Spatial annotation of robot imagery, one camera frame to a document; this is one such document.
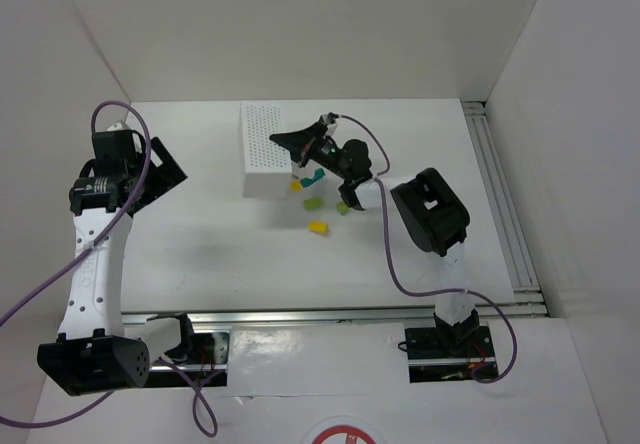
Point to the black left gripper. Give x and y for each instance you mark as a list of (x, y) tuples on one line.
[(151, 168)]

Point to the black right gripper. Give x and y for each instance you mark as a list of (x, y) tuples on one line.
[(308, 145)]

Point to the white perforated plastic basket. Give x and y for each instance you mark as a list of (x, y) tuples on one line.
[(266, 167)]

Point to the green long block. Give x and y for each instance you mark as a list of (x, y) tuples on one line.
[(313, 204)]

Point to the yellow long block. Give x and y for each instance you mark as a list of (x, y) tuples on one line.
[(318, 227)]

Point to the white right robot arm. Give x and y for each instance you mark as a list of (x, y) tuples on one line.
[(433, 215)]

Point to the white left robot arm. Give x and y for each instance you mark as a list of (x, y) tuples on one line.
[(92, 353)]

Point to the teal arch block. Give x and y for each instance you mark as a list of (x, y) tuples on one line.
[(317, 175)]

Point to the green cube block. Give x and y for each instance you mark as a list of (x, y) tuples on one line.
[(342, 208)]

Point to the round red white sticker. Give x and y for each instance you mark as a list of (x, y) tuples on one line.
[(343, 430)]

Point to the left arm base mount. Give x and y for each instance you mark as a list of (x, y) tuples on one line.
[(205, 364)]

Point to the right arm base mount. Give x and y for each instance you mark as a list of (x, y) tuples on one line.
[(429, 361)]

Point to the aluminium front rail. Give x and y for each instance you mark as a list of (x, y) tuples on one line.
[(289, 317)]

